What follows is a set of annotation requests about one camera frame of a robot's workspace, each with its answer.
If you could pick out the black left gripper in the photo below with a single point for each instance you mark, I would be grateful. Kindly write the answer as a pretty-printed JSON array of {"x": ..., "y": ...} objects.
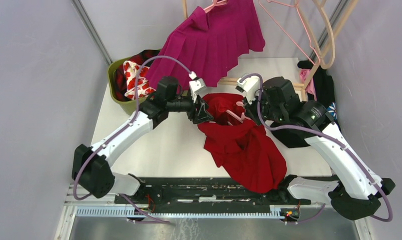
[{"x": 202, "y": 115}]

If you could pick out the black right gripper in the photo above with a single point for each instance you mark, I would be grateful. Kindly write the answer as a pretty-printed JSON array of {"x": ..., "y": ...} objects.
[{"x": 250, "y": 111}]

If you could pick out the pink plastic hanger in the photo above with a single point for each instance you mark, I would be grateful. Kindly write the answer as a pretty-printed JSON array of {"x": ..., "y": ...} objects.
[{"x": 237, "y": 117}]

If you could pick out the red dress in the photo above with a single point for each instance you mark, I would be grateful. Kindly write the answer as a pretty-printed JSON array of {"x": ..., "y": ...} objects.
[{"x": 244, "y": 150}]

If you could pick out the white red floral garment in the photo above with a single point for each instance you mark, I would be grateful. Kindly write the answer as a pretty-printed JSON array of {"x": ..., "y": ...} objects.
[{"x": 136, "y": 81}]

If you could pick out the red navy plaid skirt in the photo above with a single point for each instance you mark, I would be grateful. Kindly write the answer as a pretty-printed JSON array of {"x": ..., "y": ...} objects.
[{"x": 148, "y": 53}]

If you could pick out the pink wire hanger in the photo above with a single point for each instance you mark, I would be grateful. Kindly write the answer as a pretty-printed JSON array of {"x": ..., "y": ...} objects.
[{"x": 290, "y": 19}]

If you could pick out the beige plastic hanger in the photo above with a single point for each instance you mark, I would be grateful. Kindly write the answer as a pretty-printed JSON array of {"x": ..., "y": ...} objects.
[{"x": 325, "y": 50}]

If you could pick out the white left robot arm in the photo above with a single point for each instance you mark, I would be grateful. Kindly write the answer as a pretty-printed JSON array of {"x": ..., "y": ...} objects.
[{"x": 92, "y": 164}]

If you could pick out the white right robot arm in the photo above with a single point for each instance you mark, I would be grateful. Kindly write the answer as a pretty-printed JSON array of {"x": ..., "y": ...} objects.
[{"x": 354, "y": 190}]

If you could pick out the magenta pleated skirt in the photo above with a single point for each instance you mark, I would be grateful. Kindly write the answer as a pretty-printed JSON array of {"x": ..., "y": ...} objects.
[{"x": 209, "y": 44}]

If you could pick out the pink hanger of magenta skirt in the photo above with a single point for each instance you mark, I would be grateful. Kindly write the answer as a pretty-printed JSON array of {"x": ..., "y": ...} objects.
[{"x": 215, "y": 3}]

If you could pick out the wooden clothes rack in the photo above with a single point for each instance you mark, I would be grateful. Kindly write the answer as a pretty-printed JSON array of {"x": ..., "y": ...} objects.
[{"x": 294, "y": 88}]

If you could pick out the pink cloth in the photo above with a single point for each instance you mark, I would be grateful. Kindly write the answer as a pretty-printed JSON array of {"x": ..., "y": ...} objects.
[{"x": 308, "y": 81}]

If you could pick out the olive green plastic basket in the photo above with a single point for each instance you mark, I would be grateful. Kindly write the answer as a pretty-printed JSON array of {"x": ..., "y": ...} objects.
[{"x": 118, "y": 86}]

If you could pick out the black shirt with flower print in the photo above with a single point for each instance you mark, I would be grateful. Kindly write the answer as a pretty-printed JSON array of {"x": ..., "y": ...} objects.
[{"x": 321, "y": 89}]

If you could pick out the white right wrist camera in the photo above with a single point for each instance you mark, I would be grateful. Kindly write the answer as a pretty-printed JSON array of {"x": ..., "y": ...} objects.
[{"x": 251, "y": 86}]

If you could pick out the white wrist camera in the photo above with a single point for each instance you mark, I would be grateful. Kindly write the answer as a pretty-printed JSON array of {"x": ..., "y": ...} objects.
[
  {"x": 251, "y": 86},
  {"x": 196, "y": 85}
]

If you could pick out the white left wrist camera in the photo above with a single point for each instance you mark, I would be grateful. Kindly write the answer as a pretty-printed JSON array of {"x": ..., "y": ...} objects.
[{"x": 196, "y": 85}]

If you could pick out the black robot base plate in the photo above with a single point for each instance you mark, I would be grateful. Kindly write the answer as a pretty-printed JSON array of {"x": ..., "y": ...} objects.
[{"x": 212, "y": 196}]

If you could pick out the aluminium corner rail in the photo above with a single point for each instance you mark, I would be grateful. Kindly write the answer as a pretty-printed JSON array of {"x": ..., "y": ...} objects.
[{"x": 90, "y": 27}]

